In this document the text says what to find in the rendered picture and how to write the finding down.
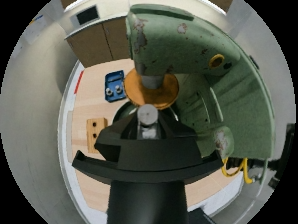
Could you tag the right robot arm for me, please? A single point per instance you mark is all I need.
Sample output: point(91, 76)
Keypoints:
point(233, 162)

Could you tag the wooden block with three holes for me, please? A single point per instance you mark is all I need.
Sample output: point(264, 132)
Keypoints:
point(92, 131)

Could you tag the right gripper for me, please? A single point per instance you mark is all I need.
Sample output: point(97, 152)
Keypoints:
point(285, 156)

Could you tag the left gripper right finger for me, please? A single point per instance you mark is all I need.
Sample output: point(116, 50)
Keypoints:
point(173, 128)

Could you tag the blue rectangular tray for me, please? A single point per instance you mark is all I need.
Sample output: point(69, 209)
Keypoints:
point(112, 85)

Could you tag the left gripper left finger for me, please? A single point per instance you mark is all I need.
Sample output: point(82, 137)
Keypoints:
point(122, 128)

